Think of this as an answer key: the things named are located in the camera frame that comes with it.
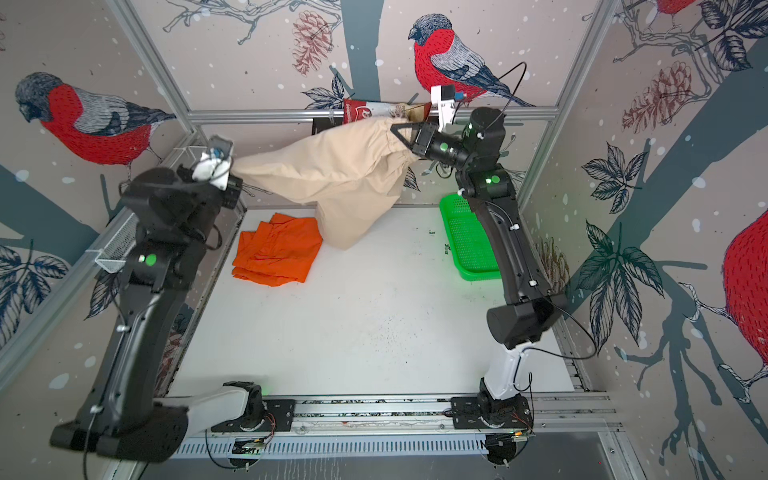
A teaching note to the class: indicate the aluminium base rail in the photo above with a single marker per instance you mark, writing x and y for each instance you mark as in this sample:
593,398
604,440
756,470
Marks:
339,415

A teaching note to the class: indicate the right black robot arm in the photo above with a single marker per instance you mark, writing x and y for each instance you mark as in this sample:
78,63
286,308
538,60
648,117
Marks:
531,304

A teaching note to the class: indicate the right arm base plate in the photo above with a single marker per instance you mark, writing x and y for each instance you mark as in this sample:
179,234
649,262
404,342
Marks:
468,411

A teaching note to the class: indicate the black wall basket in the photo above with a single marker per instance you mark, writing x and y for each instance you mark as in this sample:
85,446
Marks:
320,125

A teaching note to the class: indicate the red cassava chips bag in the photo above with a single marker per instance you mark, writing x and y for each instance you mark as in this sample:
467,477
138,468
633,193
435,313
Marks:
356,110

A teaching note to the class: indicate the orange shorts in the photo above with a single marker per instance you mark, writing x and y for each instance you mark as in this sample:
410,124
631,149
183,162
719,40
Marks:
278,252

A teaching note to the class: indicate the green plastic basket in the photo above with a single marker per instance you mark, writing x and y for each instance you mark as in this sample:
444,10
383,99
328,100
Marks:
467,240

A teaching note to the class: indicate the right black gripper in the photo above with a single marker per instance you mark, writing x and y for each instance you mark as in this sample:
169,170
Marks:
427,146

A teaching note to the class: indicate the beige shorts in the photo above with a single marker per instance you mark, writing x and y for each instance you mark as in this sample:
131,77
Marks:
353,173

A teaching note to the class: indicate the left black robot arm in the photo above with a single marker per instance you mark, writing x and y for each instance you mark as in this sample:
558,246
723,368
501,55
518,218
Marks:
121,418

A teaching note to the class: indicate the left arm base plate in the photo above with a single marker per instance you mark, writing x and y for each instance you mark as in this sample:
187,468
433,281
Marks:
282,414

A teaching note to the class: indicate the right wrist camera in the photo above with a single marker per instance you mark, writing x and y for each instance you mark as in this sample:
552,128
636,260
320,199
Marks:
447,100

